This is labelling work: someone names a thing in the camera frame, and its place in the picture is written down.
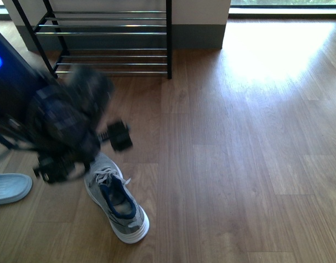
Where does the light blue slide sandal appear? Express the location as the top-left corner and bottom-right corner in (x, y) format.
(0, 173), (33, 205)

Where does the black metal shoe rack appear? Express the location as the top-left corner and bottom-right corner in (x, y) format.
(13, 1), (172, 78)

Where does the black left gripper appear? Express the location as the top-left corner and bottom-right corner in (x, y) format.
(26, 66), (133, 184)

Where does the grey knit sneaker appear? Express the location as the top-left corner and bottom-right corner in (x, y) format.
(84, 152), (150, 244)

